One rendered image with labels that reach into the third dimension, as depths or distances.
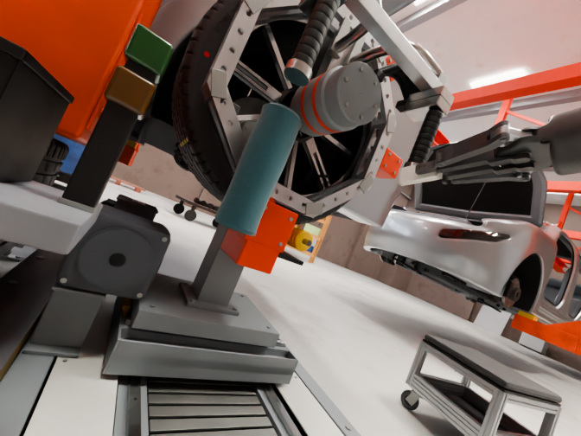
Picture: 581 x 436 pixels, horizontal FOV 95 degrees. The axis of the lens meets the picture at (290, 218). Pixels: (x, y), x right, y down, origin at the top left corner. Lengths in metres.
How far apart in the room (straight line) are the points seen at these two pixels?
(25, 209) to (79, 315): 0.52
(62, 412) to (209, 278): 0.38
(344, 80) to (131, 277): 0.62
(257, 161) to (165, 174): 10.21
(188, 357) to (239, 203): 0.42
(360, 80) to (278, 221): 0.37
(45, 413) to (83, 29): 0.61
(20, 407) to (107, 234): 0.31
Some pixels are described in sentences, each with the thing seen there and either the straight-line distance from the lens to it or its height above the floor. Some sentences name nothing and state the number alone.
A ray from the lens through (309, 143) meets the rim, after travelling 0.85.
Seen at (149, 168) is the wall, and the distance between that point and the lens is 10.67.
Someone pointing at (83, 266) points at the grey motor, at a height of 0.29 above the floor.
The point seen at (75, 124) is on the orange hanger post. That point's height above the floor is 0.54.
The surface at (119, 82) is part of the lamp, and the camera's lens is 0.37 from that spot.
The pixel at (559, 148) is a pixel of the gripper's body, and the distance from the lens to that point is 0.44.
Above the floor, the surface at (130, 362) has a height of 0.12.
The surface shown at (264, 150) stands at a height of 0.64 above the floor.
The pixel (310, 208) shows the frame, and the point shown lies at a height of 0.60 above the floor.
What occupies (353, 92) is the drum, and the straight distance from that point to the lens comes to 0.63.
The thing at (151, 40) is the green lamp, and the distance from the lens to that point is 0.38.
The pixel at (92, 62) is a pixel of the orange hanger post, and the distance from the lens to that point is 0.53.
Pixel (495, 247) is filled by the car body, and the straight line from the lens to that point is 3.20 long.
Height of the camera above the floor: 0.51
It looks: 3 degrees up
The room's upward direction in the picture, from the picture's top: 23 degrees clockwise
